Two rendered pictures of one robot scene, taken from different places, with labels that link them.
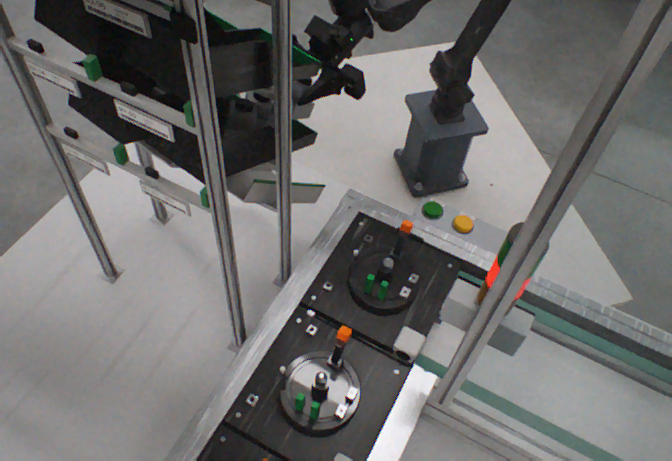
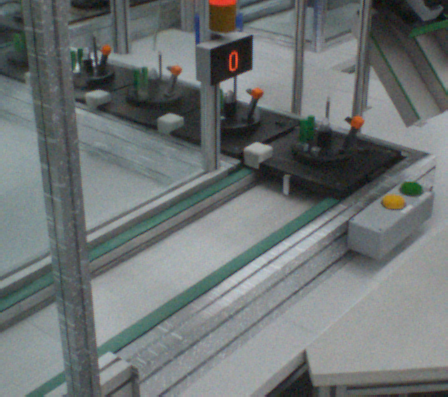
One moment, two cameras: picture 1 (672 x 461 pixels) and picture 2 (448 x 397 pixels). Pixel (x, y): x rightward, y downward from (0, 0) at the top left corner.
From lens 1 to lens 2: 183 cm
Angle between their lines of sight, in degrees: 78
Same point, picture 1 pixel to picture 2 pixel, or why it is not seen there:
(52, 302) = (338, 93)
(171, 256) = (377, 125)
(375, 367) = (242, 142)
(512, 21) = not seen: outside the picture
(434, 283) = (317, 174)
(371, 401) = not seen: hidden behind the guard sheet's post
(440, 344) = (265, 196)
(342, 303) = not seen: hidden behind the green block
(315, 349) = (264, 124)
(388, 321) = (282, 151)
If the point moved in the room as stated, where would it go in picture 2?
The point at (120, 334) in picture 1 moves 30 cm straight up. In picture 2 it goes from (310, 110) to (316, 3)
